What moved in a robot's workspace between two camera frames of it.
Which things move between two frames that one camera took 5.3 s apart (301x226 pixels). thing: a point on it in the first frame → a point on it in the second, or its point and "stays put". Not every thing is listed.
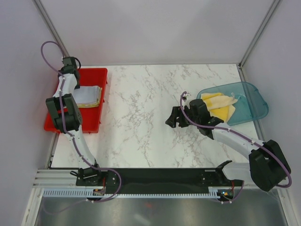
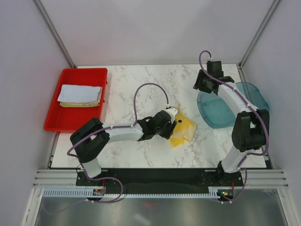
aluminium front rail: (57, 179) stays put
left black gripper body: (78, 85) → (166, 131)
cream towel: (219, 105) → (185, 129)
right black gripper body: (177, 112) → (201, 82)
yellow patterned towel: (92, 105) stays put
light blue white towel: (87, 94) stays put
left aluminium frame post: (40, 7) stays put
